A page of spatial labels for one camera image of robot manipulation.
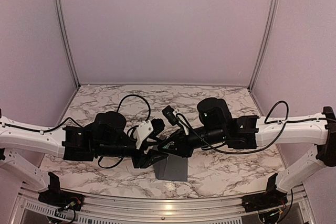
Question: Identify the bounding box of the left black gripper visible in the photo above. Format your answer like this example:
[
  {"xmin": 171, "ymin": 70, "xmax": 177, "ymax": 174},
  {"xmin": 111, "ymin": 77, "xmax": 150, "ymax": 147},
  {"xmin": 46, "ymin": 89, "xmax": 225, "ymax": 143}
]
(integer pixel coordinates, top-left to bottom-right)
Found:
[{"xmin": 95, "ymin": 136, "xmax": 169, "ymax": 169}]

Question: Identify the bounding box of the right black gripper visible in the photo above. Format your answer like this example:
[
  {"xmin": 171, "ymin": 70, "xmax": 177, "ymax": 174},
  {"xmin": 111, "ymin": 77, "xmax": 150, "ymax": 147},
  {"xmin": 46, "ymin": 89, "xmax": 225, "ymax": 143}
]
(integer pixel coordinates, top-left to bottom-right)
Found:
[{"xmin": 158, "ymin": 125, "xmax": 227, "ymax": 158}]

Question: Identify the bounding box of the green white glue stick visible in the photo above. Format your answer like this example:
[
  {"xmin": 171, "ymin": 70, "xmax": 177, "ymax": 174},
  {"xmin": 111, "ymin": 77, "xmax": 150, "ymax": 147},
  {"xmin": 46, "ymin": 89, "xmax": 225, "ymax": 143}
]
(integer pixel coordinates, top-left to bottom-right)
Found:
[{"xmin": 162, "ymin": 142, "xmax": 175, "ymax": 150}]

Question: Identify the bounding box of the dark grey envelope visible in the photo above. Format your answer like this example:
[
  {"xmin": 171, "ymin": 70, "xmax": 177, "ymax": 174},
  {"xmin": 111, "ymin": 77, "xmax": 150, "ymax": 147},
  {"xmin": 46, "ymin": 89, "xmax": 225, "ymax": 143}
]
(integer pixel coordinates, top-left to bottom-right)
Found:
[{"xmin": 153, "ymin": 154, "xmax": 188, "ymax": 182}]

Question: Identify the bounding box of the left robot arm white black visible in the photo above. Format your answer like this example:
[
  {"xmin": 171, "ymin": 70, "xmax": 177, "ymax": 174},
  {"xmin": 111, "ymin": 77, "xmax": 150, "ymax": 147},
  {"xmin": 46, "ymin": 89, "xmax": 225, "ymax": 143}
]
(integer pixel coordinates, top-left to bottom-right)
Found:
[{"xmin": 1, "ymin": 111, "xmax": 168, "ymax": 211}]

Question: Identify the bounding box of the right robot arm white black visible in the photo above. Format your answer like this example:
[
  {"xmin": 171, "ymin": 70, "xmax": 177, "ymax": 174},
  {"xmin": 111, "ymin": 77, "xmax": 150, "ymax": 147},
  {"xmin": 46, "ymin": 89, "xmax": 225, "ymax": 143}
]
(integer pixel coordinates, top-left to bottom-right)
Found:
[{"xmin": 158, "ymin": 97, "xmax": 335, "ymax": 212}]

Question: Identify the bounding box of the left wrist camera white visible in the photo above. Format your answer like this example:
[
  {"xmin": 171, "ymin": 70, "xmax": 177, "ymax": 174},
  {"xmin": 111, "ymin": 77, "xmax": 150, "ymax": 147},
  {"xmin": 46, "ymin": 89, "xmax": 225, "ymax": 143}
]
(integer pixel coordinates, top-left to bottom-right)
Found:
[{"xmin": 134, "ymin": 119, "xmax": 165, "ymax": 149}]

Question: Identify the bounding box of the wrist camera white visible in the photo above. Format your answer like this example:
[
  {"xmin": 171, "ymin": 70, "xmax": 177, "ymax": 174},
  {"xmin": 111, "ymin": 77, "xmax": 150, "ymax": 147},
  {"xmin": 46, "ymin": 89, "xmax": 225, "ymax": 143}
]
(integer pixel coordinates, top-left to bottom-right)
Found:
[
  {"xmin": 134, "ymin": 119, "xmax": 165, "ymax": 149},
  {"xmin": 162, "ymin": 105, "xmax": 190, "ymax": 135}
]

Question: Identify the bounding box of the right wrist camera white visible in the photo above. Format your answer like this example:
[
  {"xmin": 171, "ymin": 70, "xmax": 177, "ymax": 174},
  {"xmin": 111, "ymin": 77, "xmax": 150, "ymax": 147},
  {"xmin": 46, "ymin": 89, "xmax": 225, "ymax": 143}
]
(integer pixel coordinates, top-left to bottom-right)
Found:
[{"xmin": 162, "ymin": 105, "xmax": 190, "ymax": 135}]

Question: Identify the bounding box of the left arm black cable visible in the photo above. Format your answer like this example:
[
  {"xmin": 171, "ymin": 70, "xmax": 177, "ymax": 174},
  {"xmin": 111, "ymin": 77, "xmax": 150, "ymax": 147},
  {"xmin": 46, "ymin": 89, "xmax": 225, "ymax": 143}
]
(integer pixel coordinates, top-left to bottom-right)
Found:
[{"xmin": 0, "ymin": 94, "xmax": 152, "ymax": 169}]

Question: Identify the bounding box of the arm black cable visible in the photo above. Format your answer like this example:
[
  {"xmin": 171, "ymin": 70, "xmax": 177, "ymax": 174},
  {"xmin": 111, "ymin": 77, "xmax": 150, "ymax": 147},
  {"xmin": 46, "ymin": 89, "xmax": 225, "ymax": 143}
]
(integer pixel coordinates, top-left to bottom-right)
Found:
[
  {"xmin": 175, "ymin": 100, "xmax": 326, "ymax": 154},
  {"xmin": 0, "ymin": 94, "xmax": 152, "ymax": 169}
]

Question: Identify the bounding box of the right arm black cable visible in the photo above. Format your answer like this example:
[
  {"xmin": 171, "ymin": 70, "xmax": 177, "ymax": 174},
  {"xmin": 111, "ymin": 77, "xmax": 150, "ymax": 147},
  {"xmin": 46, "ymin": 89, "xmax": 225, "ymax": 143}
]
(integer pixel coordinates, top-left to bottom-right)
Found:
[{"xmin": 175, "ymin": 100, "xmax": 326, "ymax": 154}]

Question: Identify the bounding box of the front aluminium rail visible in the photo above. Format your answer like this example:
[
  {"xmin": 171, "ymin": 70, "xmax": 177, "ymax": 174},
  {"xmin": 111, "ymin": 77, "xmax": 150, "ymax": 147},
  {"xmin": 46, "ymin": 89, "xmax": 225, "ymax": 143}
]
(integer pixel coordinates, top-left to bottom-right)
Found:
[{"xmin": 10, "ymin": 179, "xmax": 316, "ymax": 224}]

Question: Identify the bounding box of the left aluminium frame post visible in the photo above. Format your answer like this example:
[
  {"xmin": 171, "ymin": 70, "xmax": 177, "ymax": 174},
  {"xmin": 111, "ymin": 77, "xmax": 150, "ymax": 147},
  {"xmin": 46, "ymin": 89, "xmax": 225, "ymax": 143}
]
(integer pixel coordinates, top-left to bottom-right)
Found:
[{"xmin": 54, "ymin": 0, "xmax": 81, "ymax": 90}]

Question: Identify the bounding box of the aluminium frame post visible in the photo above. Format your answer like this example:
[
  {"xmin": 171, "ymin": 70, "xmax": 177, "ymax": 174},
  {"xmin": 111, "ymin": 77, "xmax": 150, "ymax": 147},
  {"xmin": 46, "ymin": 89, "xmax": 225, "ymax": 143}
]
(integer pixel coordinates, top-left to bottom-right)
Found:
[
  {"xmin": 54, "ymin": 0, "xmax": 81, "ymax": 90},
  {"xmin": 248, "ymin": 0, "xmax": 279, "ymax": 92}
]

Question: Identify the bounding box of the right aluminium frame post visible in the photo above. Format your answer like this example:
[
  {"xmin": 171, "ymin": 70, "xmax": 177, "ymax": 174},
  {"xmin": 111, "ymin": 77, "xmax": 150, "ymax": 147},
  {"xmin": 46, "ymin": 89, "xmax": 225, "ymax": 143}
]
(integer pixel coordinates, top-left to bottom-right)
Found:
[{"xmin": 248, "ymin": 0, "xmax": 279, "ymax": 92}]

